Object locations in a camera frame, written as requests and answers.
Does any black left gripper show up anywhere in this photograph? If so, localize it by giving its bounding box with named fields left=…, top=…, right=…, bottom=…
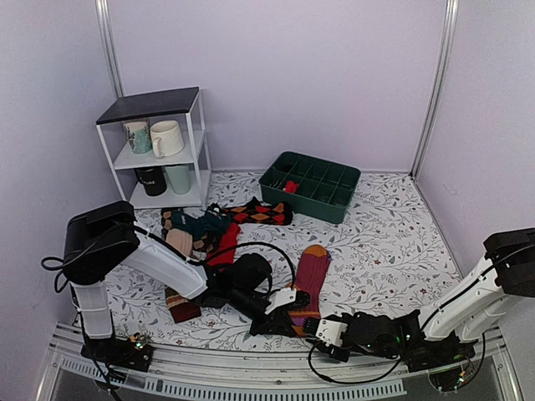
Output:
left=228, top=288, right=295, bottom=338

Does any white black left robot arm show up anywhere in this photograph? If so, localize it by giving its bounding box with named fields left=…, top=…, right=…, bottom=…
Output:
left=62, top=200, right=310, bottom=363

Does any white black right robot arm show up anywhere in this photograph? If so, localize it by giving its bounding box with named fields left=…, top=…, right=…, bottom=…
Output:
left=303, top=228, right=534, bottom=372

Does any black red argyle sock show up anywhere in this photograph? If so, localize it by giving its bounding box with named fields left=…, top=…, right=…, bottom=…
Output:
left=222, top=197, right=293, bottom=226

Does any floral patterned table mat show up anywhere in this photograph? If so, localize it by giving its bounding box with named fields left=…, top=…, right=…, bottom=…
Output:
left=106, top=174, right=461, bottom=353

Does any dark maroon striped sock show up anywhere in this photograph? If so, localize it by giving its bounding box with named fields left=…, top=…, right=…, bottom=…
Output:
left=165, top=287, right=201, bottom=323

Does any dark teal sock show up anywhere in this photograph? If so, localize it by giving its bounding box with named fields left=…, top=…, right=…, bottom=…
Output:
left=171, top=203, right=232, bottom=241

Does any red rolled sock in bin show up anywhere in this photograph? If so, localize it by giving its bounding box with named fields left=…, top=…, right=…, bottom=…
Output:
left=283, top=180, right=298, bottom=194

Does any green divided organizer bin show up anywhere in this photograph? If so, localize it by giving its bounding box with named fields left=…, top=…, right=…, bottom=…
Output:
left=259, top=151, right=361, bottom=224

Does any beige brown argyle sock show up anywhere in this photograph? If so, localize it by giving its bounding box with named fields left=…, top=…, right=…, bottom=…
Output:
left=160, top=208, right=222, bottom=256

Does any mint green mug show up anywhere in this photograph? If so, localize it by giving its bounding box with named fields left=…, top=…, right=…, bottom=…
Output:
left=165, top=165, right=191, bottom=195

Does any black mug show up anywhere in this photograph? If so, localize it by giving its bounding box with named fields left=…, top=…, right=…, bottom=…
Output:
left=135, top=166, right=167, bottom=197

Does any cream white mug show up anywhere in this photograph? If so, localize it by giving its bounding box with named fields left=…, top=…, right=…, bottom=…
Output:
left=150, top=120, right=184, bottom=159

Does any white shelf with black top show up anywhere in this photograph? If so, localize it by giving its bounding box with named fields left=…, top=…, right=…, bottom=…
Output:
left=95, top=87, right=211, bottom=210

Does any teal patterned mug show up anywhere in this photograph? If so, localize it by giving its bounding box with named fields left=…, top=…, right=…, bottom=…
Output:
left=123, top=119, right=152, bottom=155

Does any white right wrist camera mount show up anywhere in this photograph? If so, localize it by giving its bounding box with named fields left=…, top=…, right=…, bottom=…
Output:
left=315, top=318, right=348, bottom=348

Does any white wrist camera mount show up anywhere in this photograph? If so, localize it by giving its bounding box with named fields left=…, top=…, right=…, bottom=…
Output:
left=315, top=318, right=348, bottom=348
left=264, top=287, right=297, bottom=315

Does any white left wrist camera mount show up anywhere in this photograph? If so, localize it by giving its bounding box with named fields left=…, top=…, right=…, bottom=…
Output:
left=264, top=287, right=297, bottom=315

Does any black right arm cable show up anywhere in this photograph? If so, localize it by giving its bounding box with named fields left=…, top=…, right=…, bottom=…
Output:
left=308, top=338, right=405, bottom=385

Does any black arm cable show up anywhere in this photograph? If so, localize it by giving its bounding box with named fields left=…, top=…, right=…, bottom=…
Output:
left=308, top=338, right=405, bottom=385
left=196, top=241, right=297, bottom=293

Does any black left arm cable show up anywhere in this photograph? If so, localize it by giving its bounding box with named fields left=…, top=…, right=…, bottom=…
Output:
left=196, top=241, right=297, bottom=293

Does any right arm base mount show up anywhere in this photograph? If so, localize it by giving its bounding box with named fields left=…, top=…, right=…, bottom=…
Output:
left=402, top=334, right=487, bottom=393

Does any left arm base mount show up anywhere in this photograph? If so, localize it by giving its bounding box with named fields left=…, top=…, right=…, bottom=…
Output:
left=81, top=337, right=155, bottom=373

